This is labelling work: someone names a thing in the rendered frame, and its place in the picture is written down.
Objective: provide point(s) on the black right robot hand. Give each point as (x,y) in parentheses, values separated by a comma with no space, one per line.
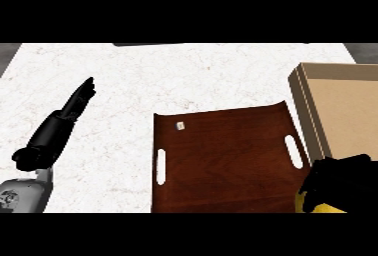
(344,181)

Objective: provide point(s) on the cardboard box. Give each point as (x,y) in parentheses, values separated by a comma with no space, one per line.
(340,113)

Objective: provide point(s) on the yellow lemon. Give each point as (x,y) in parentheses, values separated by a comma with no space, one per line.
(322,208)

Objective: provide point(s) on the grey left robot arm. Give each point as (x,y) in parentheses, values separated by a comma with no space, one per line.
(24,196)

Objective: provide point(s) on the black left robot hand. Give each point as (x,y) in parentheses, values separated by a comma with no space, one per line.
(52,133)

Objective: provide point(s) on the dark brown wooden tray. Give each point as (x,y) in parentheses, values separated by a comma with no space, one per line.
(226,160)

